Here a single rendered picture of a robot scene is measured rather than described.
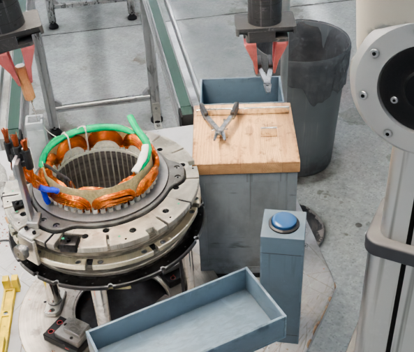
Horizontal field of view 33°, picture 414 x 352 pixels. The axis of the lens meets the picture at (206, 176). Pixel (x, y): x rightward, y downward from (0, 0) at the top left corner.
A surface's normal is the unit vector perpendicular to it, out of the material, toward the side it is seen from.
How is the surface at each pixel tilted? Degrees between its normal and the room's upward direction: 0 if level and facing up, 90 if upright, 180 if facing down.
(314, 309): 0
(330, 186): 0
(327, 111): 94
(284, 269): 90
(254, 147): 0
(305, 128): 93
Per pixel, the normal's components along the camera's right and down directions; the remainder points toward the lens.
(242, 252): 0.00, 0.60
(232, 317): -0.04, -0.80
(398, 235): -0.44, 0.55
